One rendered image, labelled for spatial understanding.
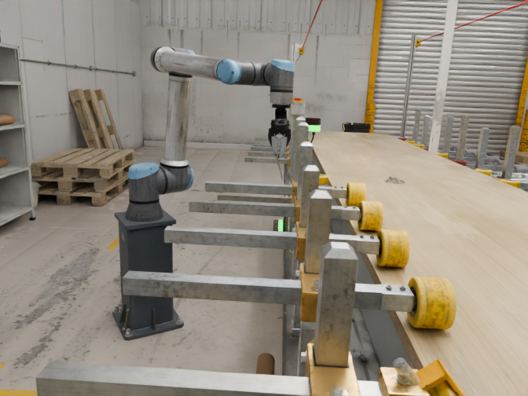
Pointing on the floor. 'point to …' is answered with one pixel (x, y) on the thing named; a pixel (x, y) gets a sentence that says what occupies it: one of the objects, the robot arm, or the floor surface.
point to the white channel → (443, 75)
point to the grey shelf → (13, 140)
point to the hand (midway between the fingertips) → (278, 155)
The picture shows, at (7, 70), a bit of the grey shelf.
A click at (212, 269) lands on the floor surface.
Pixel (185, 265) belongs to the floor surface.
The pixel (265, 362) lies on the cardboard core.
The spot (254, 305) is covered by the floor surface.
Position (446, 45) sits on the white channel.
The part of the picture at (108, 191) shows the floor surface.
